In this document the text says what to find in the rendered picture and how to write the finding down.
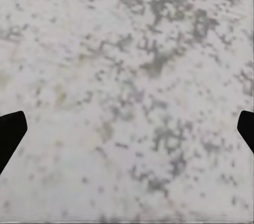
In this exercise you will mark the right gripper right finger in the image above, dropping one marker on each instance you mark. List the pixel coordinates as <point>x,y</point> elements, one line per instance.
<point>246,127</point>

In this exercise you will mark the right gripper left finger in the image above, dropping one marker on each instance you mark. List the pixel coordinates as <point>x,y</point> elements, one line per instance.
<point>13,127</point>

